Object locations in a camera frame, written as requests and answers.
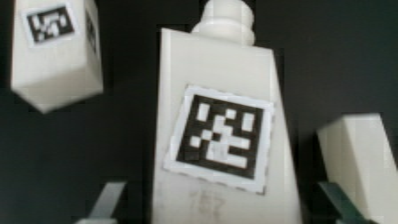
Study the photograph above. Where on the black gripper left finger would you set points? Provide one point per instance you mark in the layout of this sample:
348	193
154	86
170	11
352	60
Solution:
99	216

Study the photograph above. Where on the white stool leg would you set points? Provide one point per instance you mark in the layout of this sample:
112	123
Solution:
55	71
224	178
359	164

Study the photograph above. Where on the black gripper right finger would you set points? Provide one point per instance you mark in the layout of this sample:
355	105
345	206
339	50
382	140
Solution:
348	214

